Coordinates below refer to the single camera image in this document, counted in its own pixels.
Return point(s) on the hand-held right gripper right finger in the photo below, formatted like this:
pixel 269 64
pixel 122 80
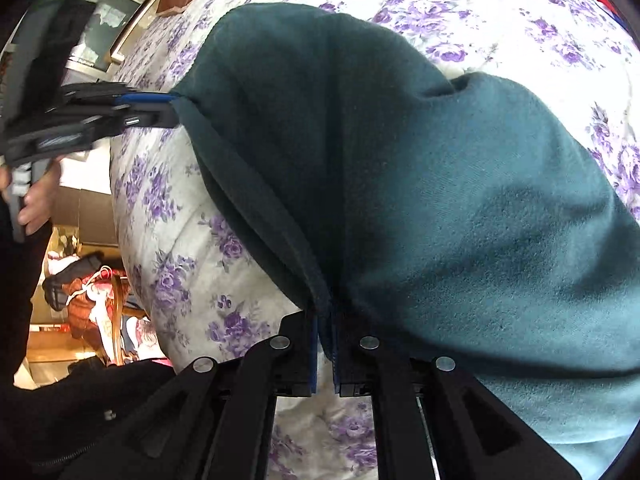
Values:
pixel 336 367

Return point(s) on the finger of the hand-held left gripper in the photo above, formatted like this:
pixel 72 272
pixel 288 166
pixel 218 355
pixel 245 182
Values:
pixel 145 98
pixel 150 117

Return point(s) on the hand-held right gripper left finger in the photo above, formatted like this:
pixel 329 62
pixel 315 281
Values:
pixel 313 360

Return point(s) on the teal green pants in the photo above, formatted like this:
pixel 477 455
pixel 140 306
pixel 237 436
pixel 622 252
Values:
pixel 400 185

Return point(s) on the person's left hand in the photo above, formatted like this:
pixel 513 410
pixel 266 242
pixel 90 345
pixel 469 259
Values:
pixel 41 200

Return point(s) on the purple floral bed blanket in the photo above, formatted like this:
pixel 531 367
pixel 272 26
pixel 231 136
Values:
pixel 165 240

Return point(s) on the black bag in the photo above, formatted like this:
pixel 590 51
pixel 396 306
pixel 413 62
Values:
pixel 70 277

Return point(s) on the wooden chair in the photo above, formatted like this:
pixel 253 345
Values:
pixel 117 320

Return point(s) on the person's black clothing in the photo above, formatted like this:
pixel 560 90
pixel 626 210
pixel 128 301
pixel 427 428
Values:
pixel 60 410

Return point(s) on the red and blue cloth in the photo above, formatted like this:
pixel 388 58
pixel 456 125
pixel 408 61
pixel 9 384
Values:
pixel 607 7

